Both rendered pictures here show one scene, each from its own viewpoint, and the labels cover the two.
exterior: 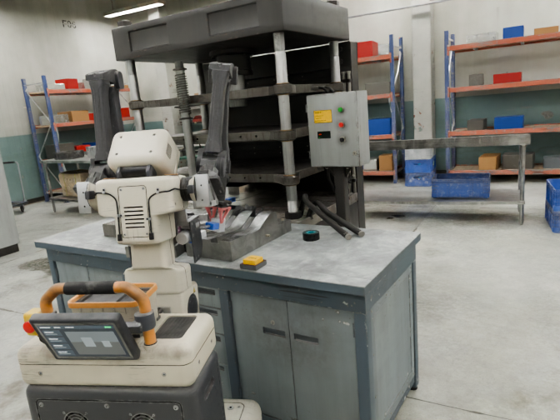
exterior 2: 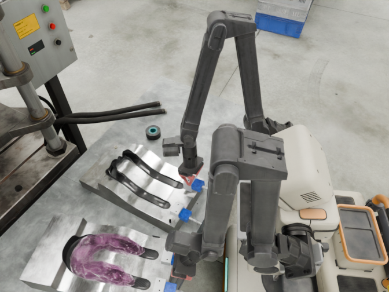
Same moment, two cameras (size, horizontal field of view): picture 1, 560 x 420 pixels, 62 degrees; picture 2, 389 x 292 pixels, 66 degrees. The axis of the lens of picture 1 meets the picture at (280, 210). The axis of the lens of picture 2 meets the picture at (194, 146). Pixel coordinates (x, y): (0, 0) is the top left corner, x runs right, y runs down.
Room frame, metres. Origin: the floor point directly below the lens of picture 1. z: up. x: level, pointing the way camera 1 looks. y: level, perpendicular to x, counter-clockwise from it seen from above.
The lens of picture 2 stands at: (2.03, 0.95, 2.01)
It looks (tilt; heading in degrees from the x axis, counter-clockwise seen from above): 50 degrees down; 264
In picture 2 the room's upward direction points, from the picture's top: 2 degrees clockwise
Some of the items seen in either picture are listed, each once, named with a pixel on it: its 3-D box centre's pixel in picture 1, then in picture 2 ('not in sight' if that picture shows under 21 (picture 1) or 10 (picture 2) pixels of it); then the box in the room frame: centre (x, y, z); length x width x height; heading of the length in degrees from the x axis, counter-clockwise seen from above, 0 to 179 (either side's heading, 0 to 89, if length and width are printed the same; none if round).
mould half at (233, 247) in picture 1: (241, 228); (141, 180); (2.19, 0.20, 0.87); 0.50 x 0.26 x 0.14; 147
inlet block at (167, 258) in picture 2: not in sight; (179, 260); (2.03, 0.56, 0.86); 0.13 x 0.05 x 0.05; 164
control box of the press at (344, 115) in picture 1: (342, 222); (66, 117); (2.66, -0.36, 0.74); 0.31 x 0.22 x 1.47; 57
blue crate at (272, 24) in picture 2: not in sight; (281, 18); (0.59, -2.66, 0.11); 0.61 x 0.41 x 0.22; 151
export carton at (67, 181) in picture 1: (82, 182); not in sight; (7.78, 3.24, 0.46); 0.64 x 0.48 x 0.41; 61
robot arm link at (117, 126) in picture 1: (115, 127); (217, 207); (1.94, 0.63, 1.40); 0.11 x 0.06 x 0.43; 80
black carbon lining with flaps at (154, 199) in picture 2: (236, 219); (141, 177); (2.18, 0.21, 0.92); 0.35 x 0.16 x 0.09; 147
